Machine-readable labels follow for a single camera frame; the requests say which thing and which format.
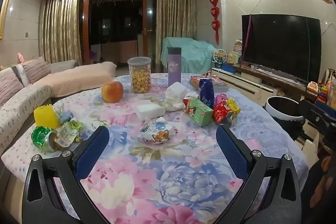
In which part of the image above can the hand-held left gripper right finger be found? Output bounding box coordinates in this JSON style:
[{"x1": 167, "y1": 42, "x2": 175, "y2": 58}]
[{"x1": 213, "y1": 124, "x2": 302, "y2": 224}]

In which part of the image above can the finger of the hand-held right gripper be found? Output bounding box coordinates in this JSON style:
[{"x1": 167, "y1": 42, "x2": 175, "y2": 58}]
[{"x1": 299, "y1": 101, "x2": 336, "y2": 124}]

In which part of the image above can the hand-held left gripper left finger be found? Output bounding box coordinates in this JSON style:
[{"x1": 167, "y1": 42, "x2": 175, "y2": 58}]
[{"x1": 22, "y1": 125, "x2": 111, "y2": 224}]

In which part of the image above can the white trash bin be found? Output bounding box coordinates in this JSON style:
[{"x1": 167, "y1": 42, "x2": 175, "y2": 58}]
[{"x1": 263, "y1": 96, "x2": 305, "y2": 140}]

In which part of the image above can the orange red snack wrapper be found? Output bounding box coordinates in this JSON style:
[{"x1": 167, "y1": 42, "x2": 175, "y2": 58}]
[{"x1": 212, "y1": 101, "x2": 234, "y2": 125}]

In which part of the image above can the blue plastic bag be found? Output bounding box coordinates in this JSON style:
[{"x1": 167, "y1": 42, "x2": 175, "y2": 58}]
[{"x1": 199, "y1": 78, "x2": 215, "y2": 109}]

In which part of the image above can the red carton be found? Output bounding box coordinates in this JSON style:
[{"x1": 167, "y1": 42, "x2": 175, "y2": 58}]
[{"x1": 183, "y1": 93, "x2": 200, "y2": 109}]

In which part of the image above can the blue cartoon drink bottle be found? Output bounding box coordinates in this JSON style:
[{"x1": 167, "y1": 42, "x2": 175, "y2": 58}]
[{"x1": 140, "y1": 118, "x2": 178, "y2": 145}]

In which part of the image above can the white tissue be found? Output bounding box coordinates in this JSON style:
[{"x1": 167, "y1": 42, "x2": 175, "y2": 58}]
[{"x1": 163, "y1": 82, "x2": 187, "y2": 111}]

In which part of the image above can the person's right hand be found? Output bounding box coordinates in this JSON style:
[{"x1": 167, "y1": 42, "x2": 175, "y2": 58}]
[{"x1": 308, "y1": 154, "x2": 336, "y2": 211}]

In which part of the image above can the backpack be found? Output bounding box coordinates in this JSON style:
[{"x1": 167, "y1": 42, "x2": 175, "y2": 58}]
[{"x1": 324, "y1": 69, "x2": 336, "y2": 88}]

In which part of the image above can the small blue wrapper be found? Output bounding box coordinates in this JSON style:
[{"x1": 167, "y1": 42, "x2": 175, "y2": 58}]
[{"x1": 54, "y1": 105, "x2": 74, "y2": 125}]

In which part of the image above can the yellow snack wrapper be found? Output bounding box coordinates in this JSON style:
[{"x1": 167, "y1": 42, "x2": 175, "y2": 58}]
[{"x1": 226, "y1": 97, "x2": 241, "y2": 115}]

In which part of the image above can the green carton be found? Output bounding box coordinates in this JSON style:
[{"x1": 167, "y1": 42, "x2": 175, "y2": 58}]
[{"x1": 185, "y1": 98, "x2": 214, "y2": 127}]

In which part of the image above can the pink plastic wrapper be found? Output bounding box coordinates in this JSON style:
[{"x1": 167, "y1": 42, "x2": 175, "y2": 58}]
[{"x1": 215, "y1": 93, "x2": 228, "y2": 106}]

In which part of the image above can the white television cabinet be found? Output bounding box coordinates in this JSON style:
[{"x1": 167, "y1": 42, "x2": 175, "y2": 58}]
[{"x1": 211, "y1": 68, "x2": 319, "y2": 106}]

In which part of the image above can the stack of children's books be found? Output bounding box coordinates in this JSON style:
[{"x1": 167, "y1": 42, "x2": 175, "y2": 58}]
[{"x1": 190, "y1": 75, "x2": 229, "y2": 93}]

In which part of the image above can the sofa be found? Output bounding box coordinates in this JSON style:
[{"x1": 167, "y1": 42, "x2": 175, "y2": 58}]
[{"x1": 0, "y1": 57, "x2": 117, "y2": 159}]

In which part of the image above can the television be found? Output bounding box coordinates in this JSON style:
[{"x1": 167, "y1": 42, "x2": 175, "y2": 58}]
[{"x1": 241, "y1": 14, "x2": 322, "y2": 85}]

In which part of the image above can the blue toy track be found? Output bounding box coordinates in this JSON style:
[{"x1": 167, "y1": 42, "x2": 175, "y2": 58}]
[{"x1": 220, "y1": 64, "x2": 237, "y2": 73}]

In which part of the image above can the bag of yellow snack balls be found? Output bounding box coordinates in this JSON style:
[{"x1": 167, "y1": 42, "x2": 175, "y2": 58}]
[{"x1": 127, "y1": 57, "x2": 152, "y2": 94}]

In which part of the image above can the colourful toy house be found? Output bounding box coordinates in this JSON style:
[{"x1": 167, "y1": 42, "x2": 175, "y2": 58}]
[{"x1": 227, "y1": 51, "x2": 240, "y2": 65}]

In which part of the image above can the ferris wheel toy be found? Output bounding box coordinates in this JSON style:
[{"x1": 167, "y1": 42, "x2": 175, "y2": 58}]
[{"x1": 212, "y1": 49, "x2": 227, "y2": 68}]

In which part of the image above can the pink striped pillow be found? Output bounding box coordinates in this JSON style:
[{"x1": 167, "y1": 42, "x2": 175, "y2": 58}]
[
  {"x1": 22, "y1": 57, "x2": 50, "y2": 84},
  {"x1": 0, "y1": 70, "x2": 24, "y2": 106}
]

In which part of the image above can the purple drink bottle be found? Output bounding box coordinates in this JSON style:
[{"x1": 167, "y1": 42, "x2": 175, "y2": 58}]
[{"x1": 167, "y1": 47, "x2": 181, "y2": 87}]

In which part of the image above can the teal furniture cover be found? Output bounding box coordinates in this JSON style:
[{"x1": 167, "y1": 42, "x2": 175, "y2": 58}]
[{"x1": 161, "y1": 37, "x2": 218, "y2": 74}]

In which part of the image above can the beige curtain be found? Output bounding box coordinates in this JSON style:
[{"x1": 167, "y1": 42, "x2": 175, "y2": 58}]
[
  {"x1": 39, "y1": 0, "x2": 83, "y2": 65},
  {"x1": 157, "y1": 0, "x2": 197, "y2": 67}
]

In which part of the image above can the glass balcony door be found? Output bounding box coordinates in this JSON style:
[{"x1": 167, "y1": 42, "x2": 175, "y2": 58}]
[{"x1": 79, "y1": 0, "x2": 158, "y2": 64}]

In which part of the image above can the red hanging decoration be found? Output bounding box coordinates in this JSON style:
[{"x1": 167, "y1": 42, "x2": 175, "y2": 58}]
[{"x1": 209, "y1": 0, "x2": 221, "y2": 45}]

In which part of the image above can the stacking ring toy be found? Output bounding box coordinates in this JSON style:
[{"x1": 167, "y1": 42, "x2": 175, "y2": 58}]
[{"x1": 318, "y1": 80, "x2": 328, "y2": 102}]

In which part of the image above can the gold picture frame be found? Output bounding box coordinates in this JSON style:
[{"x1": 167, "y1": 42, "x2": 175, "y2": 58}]
[{"x1": 0, "y1": 0, "x2": 15, "y2": 39}]

